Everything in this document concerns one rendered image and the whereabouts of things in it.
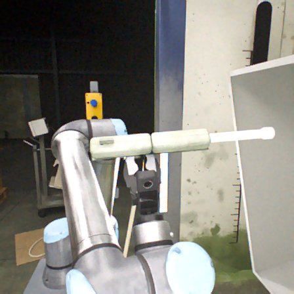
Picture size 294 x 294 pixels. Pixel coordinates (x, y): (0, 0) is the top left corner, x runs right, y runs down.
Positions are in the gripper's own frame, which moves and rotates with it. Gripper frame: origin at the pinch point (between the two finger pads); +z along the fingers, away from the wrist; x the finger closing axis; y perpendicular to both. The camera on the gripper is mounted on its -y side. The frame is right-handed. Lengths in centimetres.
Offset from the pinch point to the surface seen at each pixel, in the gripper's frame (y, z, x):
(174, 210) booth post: 133, 12, 33
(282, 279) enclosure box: 98, -44, 79
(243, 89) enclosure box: 38, 47, 62
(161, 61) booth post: 63, 99, 31
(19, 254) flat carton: 211, 10, -113
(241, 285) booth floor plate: 163, -48, 79
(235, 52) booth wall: 60, 100, 84
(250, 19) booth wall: 47, 116, 95
